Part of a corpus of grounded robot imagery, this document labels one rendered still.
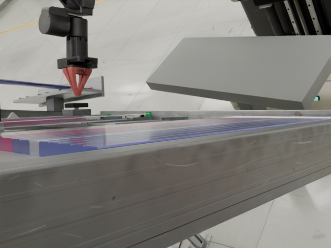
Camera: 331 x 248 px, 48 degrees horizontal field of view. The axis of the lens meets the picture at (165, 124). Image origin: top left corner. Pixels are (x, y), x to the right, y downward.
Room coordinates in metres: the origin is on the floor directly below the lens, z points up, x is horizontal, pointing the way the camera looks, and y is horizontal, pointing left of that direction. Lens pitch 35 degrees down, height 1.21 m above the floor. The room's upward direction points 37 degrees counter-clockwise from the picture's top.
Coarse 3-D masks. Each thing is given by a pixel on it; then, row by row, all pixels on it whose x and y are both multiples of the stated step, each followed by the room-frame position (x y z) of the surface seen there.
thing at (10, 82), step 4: (0, 80) 0.97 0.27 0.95; (4, 80) 0.97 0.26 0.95; (8, 80) 0.98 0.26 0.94; (12, 80) 0.98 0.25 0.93; (8, 84) 0.98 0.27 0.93; (12, 84) 0.98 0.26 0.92; (16, 84) 0.98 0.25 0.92; (20, 84) 0.99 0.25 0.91; (24, 84) 0.99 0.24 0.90; (28, 84) 1.00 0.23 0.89; (32, 84) 1.01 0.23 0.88; (36, 84) 1.01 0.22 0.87; (40, 84) 1.02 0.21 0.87; (44, 84) 1.02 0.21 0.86; (48, 84) 1.03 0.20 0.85; (52, 84) 1.04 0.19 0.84; (48, 88) 1.04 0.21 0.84; (52, 88) 1.04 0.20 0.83; (56, 88) 1.04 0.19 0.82; (60, 88) 1.04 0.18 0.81; (64, 88) 1.05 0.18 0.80; (88, 88) 1.09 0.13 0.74
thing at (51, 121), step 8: (24, 120) 0.64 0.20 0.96; (32, 120) 0.64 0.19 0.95; (40, 120) 0.64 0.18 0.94; (48, 120) 0.65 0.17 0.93; (56, 120) 0.66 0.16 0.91; (64, 120) 0.66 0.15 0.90; (72, 120) 0.67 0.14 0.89; (80, 120) 0.68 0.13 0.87; (88, 120) 0.68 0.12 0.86; (96, 120) 0.69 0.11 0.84; (104, 120) 0.70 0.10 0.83; (112, 120) 0.71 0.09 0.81
